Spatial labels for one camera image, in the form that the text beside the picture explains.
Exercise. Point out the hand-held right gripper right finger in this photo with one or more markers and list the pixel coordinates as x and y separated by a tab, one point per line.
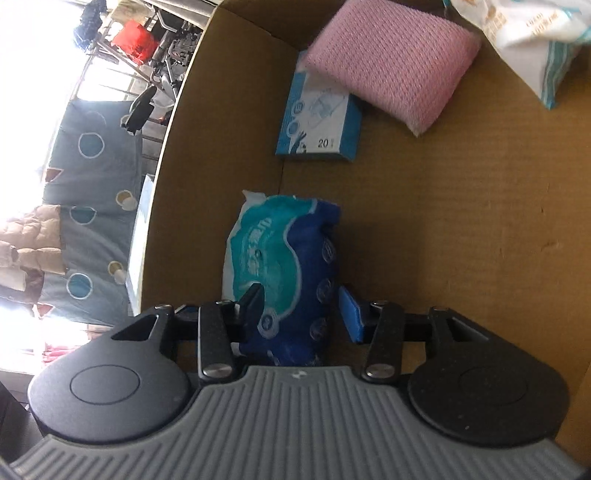
352	319

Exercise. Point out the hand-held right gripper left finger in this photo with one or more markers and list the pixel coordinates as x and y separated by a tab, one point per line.
252	300

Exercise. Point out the blue teal tissue pack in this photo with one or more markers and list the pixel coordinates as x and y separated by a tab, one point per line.
286	258

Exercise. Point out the brown cardboard box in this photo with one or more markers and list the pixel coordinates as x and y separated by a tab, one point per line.
461	207

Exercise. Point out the pink knitted sponge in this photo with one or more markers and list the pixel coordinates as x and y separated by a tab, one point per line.
397	60

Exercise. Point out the blue glove box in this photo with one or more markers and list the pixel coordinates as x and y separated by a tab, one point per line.
318	124

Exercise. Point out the dark blue circle-print blanket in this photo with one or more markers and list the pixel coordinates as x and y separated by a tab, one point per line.
92	184

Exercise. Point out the black bicycle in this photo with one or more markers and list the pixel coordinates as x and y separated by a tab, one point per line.
141	108

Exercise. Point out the beige quilted jacket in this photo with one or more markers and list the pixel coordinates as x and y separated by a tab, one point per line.
32	240

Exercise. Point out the black speaker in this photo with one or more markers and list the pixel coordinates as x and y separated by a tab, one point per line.
9	415

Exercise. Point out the red crate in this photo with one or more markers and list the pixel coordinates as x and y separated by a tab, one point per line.
134	41

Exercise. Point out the hanging blue cloth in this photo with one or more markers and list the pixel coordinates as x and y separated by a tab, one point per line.
91	23

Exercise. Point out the white printed packet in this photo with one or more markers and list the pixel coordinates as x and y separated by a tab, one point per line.
517	27

